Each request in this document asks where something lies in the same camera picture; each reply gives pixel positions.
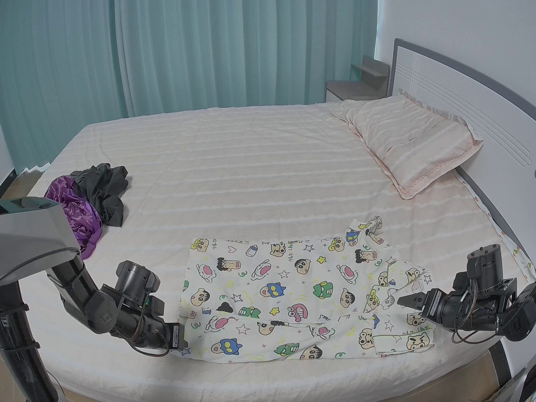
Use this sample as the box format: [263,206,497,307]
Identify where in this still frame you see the black garment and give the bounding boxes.
[69,163,131,228]

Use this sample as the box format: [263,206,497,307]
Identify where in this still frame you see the blue-green curtain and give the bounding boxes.
[113,0,380,117]
[0,0,131,176]

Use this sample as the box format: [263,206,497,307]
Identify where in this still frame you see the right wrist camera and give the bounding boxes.
[452,271,473,294]

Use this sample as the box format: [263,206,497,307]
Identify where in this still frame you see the pink striped pillow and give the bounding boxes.
[330,90,484,200]

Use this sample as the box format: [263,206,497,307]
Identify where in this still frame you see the black cable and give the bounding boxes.
[128,337,173,357]
[451,327,500,345]

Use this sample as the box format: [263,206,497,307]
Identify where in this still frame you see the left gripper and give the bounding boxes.
[143,316,190,356]

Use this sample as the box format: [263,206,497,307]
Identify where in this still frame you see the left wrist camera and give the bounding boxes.
[145,295,166,320]

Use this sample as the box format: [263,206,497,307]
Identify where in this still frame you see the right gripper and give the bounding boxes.
[396,289,458,328]

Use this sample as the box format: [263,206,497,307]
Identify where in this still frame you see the purple garment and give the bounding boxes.
[45,175,104,260]

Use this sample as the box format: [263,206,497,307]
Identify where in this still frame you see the white printed pyjama top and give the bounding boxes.
[178,215,439,364]

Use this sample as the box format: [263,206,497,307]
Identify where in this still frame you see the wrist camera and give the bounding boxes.
[145,295,166,320]
[452,271,473,294]

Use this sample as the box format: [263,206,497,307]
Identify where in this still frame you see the bed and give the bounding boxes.
[0,38,536,402]

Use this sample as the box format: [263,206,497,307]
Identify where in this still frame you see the grey bedside table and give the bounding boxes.
[326,55,391,103]

